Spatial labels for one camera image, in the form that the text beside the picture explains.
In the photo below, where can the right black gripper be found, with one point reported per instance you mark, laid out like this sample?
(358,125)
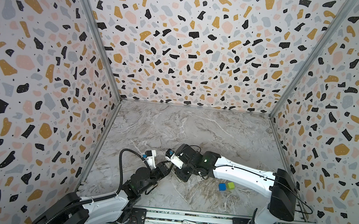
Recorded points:
(180,170)

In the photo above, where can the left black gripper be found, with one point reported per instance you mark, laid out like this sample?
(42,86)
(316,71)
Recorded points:
(162,171)

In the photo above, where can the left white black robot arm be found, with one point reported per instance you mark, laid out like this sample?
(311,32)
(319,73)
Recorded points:
(113,207)

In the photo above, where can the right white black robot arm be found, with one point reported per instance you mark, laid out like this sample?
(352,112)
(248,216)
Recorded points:
(277,187)

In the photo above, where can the blue cube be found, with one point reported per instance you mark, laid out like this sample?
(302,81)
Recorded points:
(222,187)

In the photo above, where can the green cube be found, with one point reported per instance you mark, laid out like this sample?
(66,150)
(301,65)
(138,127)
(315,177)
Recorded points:
(230,185)

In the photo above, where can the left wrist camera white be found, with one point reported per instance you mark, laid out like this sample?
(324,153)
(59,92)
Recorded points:
(149,157)

